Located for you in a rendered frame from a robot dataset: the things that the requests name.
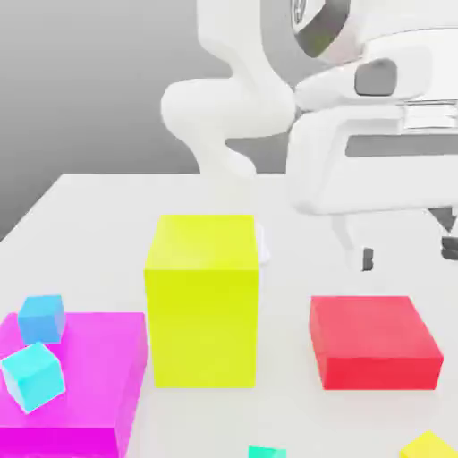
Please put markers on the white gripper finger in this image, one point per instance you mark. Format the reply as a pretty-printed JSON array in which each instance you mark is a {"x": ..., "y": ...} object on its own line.
[
  {"x": 450, "y": 247},
  {"x": 347, "y": 236}
]

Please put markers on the large yellow box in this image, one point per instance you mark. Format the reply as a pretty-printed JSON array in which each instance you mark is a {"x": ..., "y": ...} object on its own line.
[{"x": 202, "y": 304}]

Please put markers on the small cyan cube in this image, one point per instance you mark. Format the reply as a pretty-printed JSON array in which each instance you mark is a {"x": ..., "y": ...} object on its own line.
[{"x": 32, "y": 377}]

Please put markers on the large red box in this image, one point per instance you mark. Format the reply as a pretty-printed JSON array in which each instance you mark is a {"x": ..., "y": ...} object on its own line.
[{"x": 372, "y": 332}]

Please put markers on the large magenta box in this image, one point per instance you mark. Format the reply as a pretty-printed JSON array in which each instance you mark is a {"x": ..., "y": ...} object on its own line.
[{"x": 96, "y": 375}]

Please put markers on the small teal cube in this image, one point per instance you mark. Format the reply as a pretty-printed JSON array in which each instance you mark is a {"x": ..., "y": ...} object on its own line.
[{"x": 266, "y": 452}]

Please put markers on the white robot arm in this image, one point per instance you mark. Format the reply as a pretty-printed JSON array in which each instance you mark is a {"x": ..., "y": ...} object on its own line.
[{"x": 229, "y": 107}]

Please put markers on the small blue cube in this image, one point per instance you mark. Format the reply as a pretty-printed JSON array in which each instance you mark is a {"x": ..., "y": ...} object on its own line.
[{"x": 41, "y": 320}]

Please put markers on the small yellow cube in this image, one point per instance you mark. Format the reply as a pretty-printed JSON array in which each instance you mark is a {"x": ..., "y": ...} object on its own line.
[{"x": 427, "y": 447}]

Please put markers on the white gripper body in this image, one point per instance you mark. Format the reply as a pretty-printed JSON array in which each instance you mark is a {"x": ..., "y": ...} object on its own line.
[{"x": 318, "y": 171}]

